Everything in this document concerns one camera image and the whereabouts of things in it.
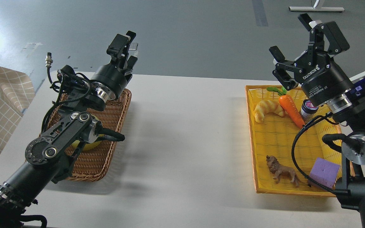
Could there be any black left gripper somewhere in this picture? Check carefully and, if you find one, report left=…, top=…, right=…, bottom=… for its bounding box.
left=91, top=30, right=138, bottom=101

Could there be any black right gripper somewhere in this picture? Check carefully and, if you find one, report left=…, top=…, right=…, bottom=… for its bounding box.
left=268, top=13, right=353, bottom=106

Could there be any yellow tape roll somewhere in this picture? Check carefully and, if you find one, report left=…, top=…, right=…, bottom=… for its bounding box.
left=81, top=115, right=104, bottom=151

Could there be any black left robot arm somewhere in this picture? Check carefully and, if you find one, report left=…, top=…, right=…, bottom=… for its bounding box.
left=0, top=31, right=138, bottom=228

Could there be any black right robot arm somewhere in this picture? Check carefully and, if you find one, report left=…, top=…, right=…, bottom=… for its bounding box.
left=269, top=14, right=365, bottom=228

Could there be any toy carrot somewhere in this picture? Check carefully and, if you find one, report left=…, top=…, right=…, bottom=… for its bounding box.
left=266, top=86, right=305, bottom=129

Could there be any small dark jar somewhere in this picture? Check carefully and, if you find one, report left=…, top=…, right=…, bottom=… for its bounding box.
left=300, top=99, right=319, bottom=123

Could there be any white stand base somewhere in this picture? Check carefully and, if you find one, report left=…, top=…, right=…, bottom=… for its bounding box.
left=288, top=0, right=345, bottom=12

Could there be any toy croissant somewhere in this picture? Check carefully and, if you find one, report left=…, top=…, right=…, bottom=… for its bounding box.
left=254, top=100, right=285, bottom=123

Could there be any yellow plastic basket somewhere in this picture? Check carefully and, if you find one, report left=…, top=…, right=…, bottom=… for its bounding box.
left=245, top=85, right=342, bottom=197

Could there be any purple foam cube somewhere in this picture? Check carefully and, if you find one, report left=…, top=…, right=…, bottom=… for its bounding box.
left=309, top=157, right=341, bottom=188

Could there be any brown toy lion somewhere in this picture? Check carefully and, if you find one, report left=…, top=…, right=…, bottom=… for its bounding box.
left=266, top=155, right=300, bottom=188

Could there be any brown wicker basket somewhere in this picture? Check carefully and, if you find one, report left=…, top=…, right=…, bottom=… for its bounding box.
left=40, top=88, right=132, bottom=181

